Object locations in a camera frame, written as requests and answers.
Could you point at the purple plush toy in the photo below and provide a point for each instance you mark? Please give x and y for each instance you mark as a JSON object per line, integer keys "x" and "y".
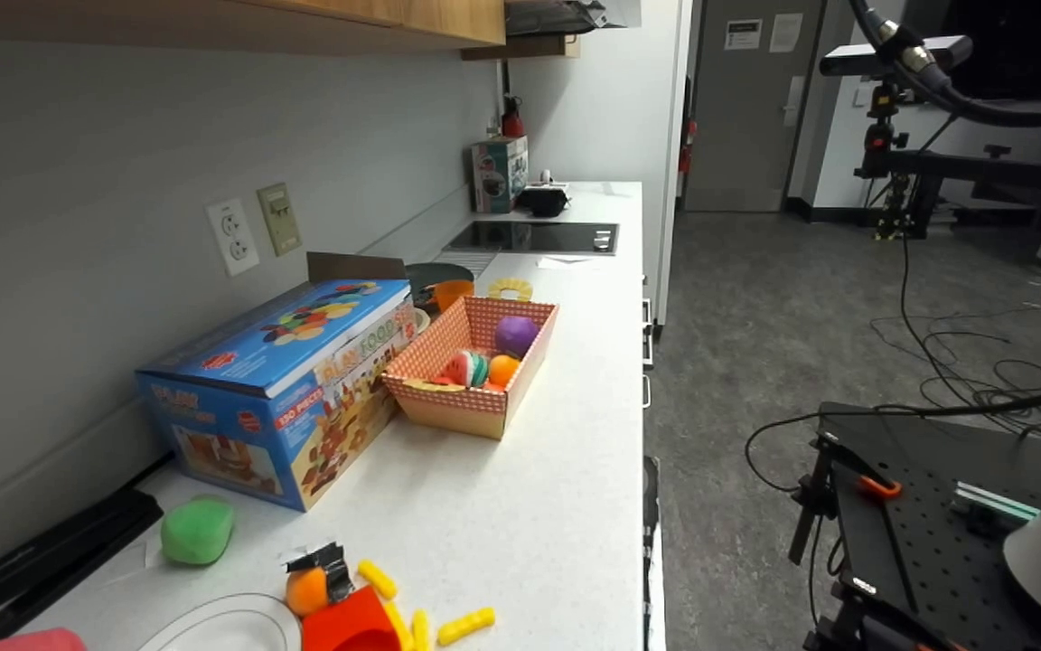
{"x": 514, "y": 337}

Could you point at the striped watermelon plush toy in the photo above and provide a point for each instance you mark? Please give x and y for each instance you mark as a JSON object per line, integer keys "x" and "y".
{"x": 466, "y": 371}

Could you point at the red checkered toy basket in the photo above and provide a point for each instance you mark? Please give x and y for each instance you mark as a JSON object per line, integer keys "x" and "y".
{"x": 424, "y": 397}

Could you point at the wooden overhead cabinet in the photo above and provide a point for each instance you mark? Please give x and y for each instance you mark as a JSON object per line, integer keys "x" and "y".
{"x": 300, "y": 27}

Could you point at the black induction cooktop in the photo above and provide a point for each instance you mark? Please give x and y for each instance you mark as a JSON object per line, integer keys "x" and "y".
{"x": 536, "y": 238}

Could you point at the black kettle pot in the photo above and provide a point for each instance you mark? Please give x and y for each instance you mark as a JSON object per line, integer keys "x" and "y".
{"x": 545, "y": 202}

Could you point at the teal patterned box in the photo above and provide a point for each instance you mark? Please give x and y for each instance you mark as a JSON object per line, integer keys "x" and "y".
{"x": 496, "y": 172}

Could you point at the blue toy food box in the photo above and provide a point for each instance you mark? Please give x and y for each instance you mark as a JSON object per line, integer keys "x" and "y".
{"x": 283, "y": 398}

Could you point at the yellow toy fry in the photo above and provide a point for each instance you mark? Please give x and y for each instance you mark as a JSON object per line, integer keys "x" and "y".
{"x": 466, "y": 629}

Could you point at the red toy fries holder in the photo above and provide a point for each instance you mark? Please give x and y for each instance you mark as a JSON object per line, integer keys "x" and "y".
{"x": 357, "y": 623}

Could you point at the white plate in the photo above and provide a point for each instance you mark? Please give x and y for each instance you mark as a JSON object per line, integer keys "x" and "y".
{"x": 228, "y": 623}

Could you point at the black perforated robot table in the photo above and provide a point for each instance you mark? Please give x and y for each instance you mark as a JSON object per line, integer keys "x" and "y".
{"x": 939, "y": 531}

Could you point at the pink cloth corner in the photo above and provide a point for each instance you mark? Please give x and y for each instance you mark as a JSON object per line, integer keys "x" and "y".
{"x": 46, "y": 641}

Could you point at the black stapler tray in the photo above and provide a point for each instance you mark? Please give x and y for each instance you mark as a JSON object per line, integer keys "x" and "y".
{"x": 49, "y": 567}

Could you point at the beige wall switch plate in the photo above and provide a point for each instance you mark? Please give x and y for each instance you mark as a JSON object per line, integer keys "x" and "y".
{"x": 279, "y": 220}

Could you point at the white wall outlet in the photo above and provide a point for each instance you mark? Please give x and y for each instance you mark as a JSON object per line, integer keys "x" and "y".
{"x": 234, "y": 238}

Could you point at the black camera tripod arm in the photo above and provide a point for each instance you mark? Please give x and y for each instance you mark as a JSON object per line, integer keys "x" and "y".
{"x": 914, "y": 175}

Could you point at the black stereo camera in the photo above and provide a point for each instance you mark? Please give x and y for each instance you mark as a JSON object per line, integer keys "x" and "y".
{"x": 930, "y": 60}

